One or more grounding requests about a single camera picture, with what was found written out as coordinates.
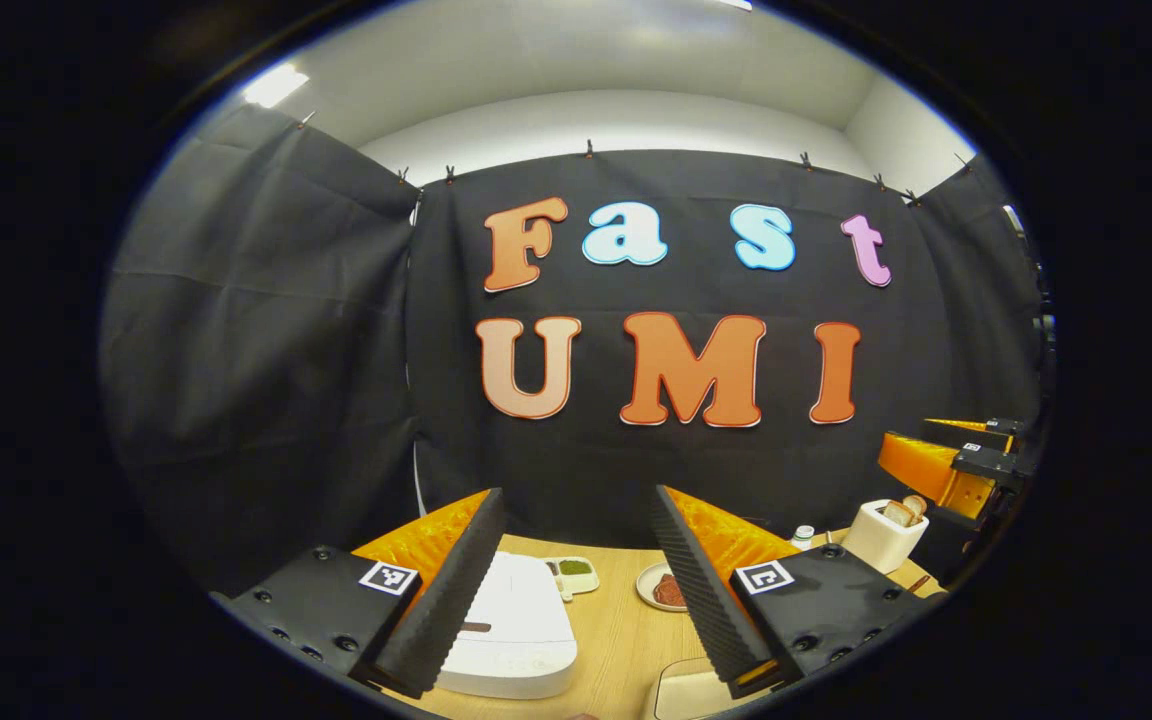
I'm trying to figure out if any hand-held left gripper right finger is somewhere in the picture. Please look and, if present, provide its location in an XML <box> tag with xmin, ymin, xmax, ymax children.
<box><xmin>651</xmin><ymin>485</ymin><xmax>947</xmax><ymax>699</ymax></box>

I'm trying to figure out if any white rice cooker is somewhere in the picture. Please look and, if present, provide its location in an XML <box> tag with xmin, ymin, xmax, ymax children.
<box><xmin>434</xmin><ymin>551</ymin><xmax>579</xmax><ymax>700</ymax></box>

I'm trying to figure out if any cream square container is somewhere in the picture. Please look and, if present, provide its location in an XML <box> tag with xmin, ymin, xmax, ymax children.
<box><xmin>648</xmin><ymin>657</ymin><xmax>737</xmax><ymax>720</ymax></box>

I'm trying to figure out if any black backdrop cloth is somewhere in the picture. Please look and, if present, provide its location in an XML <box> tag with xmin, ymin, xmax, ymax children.
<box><xmin>101</xmin><ymin>105</ymin><xmax>1052</xmax><ymax>596</ymax></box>

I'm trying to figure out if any cream toaster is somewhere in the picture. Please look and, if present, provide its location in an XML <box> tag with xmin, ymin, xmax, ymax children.
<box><xmin>841</xmin><ymin>497</ymin><xmax>930</xmax><ymax>575</ymax></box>

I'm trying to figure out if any beige round plate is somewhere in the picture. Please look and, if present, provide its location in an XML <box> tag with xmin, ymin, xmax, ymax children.
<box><xmin>635</xmin><ymin>562</ymin><xmax>689</xmax><ymax>613</ymax></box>

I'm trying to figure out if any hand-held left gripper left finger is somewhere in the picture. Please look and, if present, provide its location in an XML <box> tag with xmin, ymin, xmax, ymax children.
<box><xmin>211</xmin><ymin>487</ymin><xmax>507</xmax><ymax>699</ymax></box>

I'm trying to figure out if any white divided bean dish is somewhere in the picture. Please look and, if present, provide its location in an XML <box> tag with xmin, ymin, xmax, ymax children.
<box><xmin>544</xmin><ymin>556</ymin><xmax>600</xmax><ymax>601</ymax></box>

